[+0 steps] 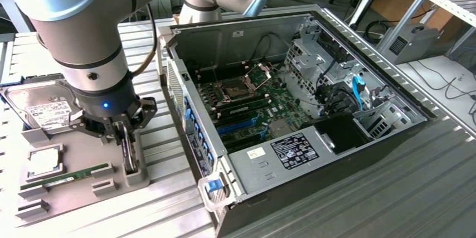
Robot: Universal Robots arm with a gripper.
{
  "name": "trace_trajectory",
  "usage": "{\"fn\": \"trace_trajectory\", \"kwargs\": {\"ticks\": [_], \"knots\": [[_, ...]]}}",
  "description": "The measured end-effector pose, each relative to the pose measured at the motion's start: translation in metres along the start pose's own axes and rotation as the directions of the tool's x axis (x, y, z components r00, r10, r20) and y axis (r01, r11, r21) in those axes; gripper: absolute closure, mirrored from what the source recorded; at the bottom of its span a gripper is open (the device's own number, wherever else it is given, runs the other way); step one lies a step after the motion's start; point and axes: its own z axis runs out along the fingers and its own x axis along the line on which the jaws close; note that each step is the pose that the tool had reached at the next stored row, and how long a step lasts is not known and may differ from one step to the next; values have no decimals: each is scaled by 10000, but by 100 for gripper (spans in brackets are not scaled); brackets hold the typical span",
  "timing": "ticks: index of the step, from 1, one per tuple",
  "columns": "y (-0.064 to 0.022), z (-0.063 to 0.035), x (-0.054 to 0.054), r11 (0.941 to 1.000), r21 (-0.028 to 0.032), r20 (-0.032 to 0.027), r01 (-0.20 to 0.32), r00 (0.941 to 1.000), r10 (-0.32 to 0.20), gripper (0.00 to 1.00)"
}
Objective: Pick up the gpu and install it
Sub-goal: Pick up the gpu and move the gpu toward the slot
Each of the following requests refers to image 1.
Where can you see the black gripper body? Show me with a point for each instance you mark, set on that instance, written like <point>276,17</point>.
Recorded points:
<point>105,96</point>

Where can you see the black graphics card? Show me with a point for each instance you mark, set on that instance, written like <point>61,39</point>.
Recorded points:
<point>129,154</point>

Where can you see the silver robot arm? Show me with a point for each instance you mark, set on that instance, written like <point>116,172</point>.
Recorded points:
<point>85,54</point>

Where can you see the grey open PC case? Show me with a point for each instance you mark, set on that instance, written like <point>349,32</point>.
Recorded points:
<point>176,82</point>

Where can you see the hard disk drive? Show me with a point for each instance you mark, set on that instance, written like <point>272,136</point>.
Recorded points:
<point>40,107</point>

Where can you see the silver CPU chip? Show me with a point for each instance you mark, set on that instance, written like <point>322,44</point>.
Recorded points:
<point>44,162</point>

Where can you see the green RAM stick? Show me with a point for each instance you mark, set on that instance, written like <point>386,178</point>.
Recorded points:
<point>62,178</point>

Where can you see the thin metal locking lever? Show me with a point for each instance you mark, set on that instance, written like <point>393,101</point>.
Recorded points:
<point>216,75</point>

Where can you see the CPU socket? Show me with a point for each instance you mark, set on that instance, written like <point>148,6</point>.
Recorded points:
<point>233,91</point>

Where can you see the blue expansion slot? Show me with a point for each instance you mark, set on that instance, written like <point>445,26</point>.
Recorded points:
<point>237,127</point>

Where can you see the dark RAM stick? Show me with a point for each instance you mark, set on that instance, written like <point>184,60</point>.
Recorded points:
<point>241,109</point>

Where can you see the grey parts rack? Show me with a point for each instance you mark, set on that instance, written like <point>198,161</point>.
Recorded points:
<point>73,201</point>

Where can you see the blue case latch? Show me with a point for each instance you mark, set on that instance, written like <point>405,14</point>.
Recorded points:
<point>213,186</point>

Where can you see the metal socket cover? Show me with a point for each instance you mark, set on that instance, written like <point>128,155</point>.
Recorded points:
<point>257,77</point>

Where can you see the green motherboard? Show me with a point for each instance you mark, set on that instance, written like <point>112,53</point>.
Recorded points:
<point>278,101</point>

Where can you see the silver chipset heatsink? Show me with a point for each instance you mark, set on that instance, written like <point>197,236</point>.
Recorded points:
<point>282,128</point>

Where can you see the grey power supply unit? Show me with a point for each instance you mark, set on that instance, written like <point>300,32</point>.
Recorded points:
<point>260,171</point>

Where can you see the perforated metal drive cage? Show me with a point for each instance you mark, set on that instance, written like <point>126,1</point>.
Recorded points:
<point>304,62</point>

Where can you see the metal disk bay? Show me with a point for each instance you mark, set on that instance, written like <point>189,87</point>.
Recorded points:
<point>378,126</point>

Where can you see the grey computer tower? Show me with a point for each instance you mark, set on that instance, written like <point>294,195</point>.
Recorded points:
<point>416,43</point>

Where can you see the aluminium frame rack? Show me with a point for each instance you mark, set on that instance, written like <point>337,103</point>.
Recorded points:
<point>457,4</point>

